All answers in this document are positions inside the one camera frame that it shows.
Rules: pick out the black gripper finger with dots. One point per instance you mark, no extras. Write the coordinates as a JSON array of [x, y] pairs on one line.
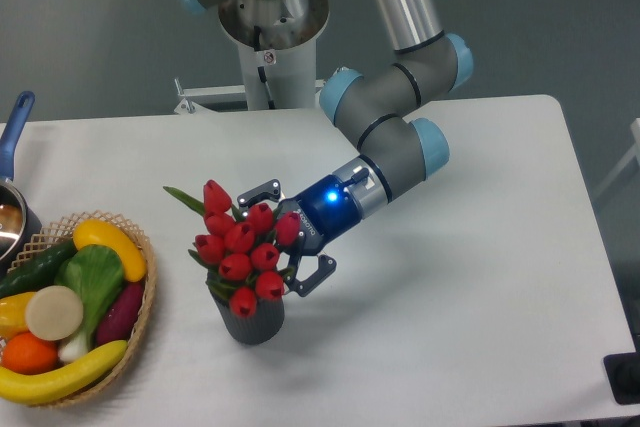
[[267, 191], [326, 266]]

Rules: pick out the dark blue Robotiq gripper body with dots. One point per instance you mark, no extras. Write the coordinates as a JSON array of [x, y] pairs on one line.
[[326, 211]]

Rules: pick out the red tulip bouquet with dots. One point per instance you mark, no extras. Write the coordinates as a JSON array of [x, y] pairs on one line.
[[240, 252]]

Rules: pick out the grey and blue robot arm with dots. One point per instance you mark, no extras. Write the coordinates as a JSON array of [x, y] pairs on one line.
[[394, 153]]

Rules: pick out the dark grey ribbed vase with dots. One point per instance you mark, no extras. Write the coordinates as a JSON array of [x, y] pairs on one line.
[[263, 325]]

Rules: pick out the green bok choy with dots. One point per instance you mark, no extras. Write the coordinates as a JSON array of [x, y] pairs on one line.
[[95, 273]]

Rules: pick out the purple sweet potato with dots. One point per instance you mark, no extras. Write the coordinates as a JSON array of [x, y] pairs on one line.
[[118, 322]]

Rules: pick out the woven wicker basket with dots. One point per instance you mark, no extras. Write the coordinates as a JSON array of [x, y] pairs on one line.
[[62, 230]]

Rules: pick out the dark green cucumber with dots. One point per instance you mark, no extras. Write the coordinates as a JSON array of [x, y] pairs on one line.
[[39, 271]]

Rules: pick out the beige round slice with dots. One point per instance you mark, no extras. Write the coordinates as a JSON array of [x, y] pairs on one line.
[[54, 313]]

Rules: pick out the yellow bell pepper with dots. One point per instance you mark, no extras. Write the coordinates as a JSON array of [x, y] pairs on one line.
[[12, 314]]

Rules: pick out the orange fruit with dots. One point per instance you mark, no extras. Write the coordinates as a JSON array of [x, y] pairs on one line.
[[29, 355]]

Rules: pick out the black device at edge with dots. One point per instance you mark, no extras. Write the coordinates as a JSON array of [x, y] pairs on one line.
[[623, 375]]

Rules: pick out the yellow banana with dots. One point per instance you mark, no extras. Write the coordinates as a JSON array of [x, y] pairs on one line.
[[60, 383]]

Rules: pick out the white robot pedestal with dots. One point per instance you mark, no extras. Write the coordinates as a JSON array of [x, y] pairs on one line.
[[276, 44]]

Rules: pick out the blue handled saucepan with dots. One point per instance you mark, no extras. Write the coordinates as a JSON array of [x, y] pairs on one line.
[[18, 221]]

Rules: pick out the white frame at right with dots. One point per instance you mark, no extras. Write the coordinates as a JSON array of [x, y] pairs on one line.
[[622, 172]]

